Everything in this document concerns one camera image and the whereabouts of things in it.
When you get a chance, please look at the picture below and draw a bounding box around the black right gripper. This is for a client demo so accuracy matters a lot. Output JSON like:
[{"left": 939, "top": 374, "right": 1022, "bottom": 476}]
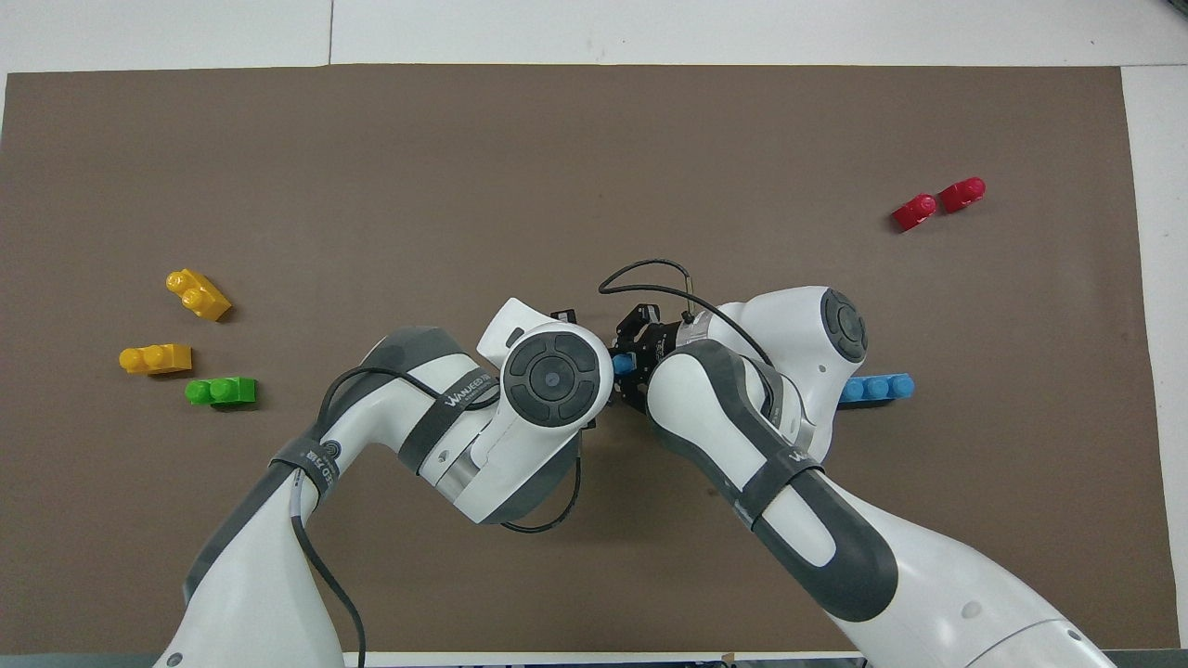
[{"left": 614, "top": 304, "right": 697, "bottom": 414}]

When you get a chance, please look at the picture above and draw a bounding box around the red one-stud block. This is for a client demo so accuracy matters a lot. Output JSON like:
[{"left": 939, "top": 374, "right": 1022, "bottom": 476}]
[
  {"left": 937, "top": 176, "right": 987, "bottom": 214},
  {"left": 891, "top": 193, "right": 938, "bottom": 234}
]

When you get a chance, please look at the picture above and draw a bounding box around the green two-stud block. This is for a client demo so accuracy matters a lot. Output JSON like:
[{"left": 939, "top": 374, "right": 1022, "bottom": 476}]
[{"left": 185, "top": 377, "right": 258, "bottom": 407}]

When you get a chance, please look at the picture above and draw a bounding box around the yellow two-stud block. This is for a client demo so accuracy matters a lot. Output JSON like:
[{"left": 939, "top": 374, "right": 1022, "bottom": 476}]
[
  {"left": 165, "top": 268, "right": 232, "bottom": 323},
  {"left": 119, "top": 343, "right": 193, "bottom": 376}
]

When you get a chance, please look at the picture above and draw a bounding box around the brown table mat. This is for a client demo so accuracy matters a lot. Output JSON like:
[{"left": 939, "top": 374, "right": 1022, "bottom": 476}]
[{"left": 0, "top": 63, "right": 1157, "bottom": 656}]

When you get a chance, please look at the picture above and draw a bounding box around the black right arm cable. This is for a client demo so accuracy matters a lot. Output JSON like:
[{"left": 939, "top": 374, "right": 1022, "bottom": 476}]
[{"left": 599, "top": 259, "right": 776, "bottom": 367}]

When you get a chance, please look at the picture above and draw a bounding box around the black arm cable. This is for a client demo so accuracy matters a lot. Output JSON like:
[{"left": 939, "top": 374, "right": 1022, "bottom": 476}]
[
  {"left": 288, "top": 366, "right": 584, "bottom": 668},
  {"left": 599, "top": 259, "right": 776, "bottom": 367}
]

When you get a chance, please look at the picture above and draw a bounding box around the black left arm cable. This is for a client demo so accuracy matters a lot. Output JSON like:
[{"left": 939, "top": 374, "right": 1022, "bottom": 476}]
[{"left": 288, "top": 366, "right": 584, "bottom": 668}]

